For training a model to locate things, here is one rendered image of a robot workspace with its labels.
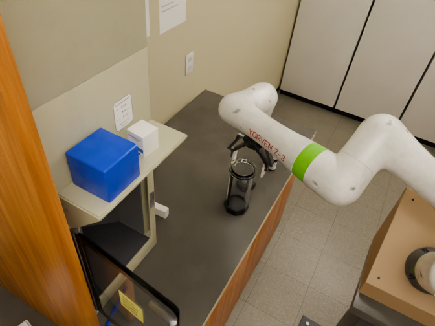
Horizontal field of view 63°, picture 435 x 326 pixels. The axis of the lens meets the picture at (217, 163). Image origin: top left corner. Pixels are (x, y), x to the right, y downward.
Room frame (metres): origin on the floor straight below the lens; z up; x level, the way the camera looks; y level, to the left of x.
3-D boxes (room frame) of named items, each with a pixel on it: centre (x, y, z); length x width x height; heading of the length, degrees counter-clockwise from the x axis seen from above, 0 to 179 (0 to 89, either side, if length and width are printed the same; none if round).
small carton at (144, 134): (0.63, 0.18, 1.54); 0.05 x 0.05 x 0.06; 60
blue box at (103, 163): (0.52, 0.23, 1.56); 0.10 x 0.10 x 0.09; 66
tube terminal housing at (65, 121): (0.66, 0.37, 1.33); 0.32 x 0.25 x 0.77; 156
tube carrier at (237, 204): (0.98, -0.10, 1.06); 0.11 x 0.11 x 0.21
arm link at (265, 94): (1.09, -0.12, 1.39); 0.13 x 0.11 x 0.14; 134
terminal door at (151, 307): (0.38, 0.17, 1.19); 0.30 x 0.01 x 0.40; 59
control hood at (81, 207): (0.58, 0.20, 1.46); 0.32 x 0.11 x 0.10; 156
